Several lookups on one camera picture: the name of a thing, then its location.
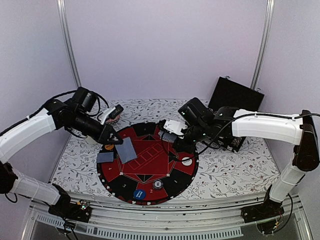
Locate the face-down card seat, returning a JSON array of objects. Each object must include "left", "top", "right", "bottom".
[
  {"left": 96, "top": 152, "right": 114, "bottom": 164},
  {"left": 115, "top": 137, "right": 137, "bottom": 164}
]

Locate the round red black poker mat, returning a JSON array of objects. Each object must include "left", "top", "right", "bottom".
[{"left": 96, "top": 122, "right": 199, "bottom": 206}]

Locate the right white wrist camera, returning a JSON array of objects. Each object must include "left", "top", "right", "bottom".
[{"left": 159, "top": 119, "right": 188, "bottom": 137}]

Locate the blue playing card deck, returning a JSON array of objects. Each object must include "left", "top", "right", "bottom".
[{"left": 159, "top": 132, "right": 177, "bottom": 143}]

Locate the right aluminium frame post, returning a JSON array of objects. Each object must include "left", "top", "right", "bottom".
[{"left": 250, "top": 0, "right": 275, "bottom": 90}]

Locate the red patterned small bowl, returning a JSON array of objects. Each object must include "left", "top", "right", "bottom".
[{"left": 106, "top": 115, "right": 120, "bottom": 124}]

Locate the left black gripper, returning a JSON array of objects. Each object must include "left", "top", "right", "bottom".
[{"left": 72, "top": 110, "right": 124, "bottom": 146}]

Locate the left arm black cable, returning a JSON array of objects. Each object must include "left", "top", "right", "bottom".
[{"left": 0, "top": 89, "right": 110, "bottom": 141}]

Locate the small poker chip stack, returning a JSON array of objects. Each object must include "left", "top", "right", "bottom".
[{"left": 152, "top": 179, "right": 164, "bottom": 191}]

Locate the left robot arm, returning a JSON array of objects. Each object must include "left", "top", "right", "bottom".
[{"left": 0, "top": 87, "right": 124, "bottom": 217}]

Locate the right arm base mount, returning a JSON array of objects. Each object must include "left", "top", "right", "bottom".
[{"left": 240, "top": 198, "right": 285, "bottom": 235}]

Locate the left aluminium frame post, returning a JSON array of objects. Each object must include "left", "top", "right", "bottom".
[{"left": 56, "top": 0, "right": 82, "bottom": 87}]

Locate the aluminium front rail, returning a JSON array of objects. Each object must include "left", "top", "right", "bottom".
[{"left": 21, "top": 193, "right": 313, "bottom": 240}]

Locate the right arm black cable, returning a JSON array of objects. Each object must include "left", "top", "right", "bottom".
[{"left": 161, "top": 112, "right": 320, "bottom": 163}]

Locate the white dealer button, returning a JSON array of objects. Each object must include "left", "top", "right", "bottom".
[{"left": 181, "top": 157, "right": 194, "bottom": 167}]

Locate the orange big blind button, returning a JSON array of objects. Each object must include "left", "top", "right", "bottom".
[{"left": 104, "top": 144, "right": 115, "bottom": 151}]

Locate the blue small blind button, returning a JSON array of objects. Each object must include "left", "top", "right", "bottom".
[{"left": 133, "top": 189, "right": 147, "bottom": 200}]

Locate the black poker chip case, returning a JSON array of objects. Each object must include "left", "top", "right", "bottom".
[{"left": 207, "top": 76, "right": 266, "bottom": 153}]

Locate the chip row outer right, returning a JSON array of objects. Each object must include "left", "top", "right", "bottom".
[{"left": 230, "top": 137, "right": 245, "bottom": 152}]

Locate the face-down card front seat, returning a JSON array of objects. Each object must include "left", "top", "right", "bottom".
[{"left": 115, "top": 137, "right": 137, "bottom": 164}]

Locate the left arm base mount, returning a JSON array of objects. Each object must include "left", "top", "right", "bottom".
[{"left": 48, "top": 184, "right": 92, "bottom": 223}]

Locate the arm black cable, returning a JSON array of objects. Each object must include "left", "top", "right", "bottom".
[
  {"left": 0, "top": 89, "right": 110, "bottom": 141},
  {"left": 161, "top": 112, "right": 320, "bottom": 163}
]

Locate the aluminium frame post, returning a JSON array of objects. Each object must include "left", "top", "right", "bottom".
[
  {"left": 250, "top": 0, "right": 275, "bottom": 90},
  {"left": 56, "top": 0, "right": 82, "bottom": 87}
]

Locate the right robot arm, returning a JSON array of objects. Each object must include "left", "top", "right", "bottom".
[{"left": 164, "top": 97, "right": 320, "bottom": 218}]

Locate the chrome case handle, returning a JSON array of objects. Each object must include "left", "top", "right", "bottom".
[{"left": 210, "top": 141, "right": 224, "bottom": 149}]

